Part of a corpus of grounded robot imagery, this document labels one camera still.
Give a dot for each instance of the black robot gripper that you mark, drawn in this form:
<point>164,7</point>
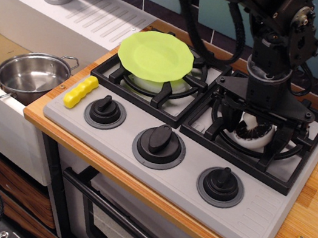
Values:
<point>265,96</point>

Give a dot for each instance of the white toy mushroom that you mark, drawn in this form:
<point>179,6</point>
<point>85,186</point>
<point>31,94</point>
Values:
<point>251,134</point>

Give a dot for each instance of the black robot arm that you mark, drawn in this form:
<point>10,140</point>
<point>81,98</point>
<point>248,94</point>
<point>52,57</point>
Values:
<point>284,40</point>

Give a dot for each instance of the green plastic plate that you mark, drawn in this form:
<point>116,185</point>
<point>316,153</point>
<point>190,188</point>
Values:
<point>155,56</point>

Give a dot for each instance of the stainless steel pot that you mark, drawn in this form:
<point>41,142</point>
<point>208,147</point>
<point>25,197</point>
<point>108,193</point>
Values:
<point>29,76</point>

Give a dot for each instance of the white toy sink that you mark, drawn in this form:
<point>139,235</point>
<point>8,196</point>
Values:
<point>81,32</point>

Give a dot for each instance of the black right burner grate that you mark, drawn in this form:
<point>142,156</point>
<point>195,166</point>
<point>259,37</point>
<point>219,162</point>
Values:
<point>205,126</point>

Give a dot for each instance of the black burner grate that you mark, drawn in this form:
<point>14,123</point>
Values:
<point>205,126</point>
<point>165,106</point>

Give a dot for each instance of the black right stove knob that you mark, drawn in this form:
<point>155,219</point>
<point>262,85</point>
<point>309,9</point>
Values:
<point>220,187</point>

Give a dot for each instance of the black stove knob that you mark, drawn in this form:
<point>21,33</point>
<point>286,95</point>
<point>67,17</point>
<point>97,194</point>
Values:
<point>220,187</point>
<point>159,148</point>
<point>105,113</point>

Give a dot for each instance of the black left burner grate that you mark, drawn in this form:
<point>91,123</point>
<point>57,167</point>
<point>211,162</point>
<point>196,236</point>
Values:
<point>165,106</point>

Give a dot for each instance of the grey toy stove top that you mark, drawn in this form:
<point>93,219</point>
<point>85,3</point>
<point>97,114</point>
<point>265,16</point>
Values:
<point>262,210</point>

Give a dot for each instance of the black middle stove knob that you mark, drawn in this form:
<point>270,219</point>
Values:
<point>159,148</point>

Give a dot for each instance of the black left stove knob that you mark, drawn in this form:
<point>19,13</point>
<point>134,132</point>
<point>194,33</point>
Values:
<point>105,113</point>

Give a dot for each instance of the wooden drawer front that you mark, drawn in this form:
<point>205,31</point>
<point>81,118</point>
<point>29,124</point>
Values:
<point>27,202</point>

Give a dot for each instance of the black oven door handle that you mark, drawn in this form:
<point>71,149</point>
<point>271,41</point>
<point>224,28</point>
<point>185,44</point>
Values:
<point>111,210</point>

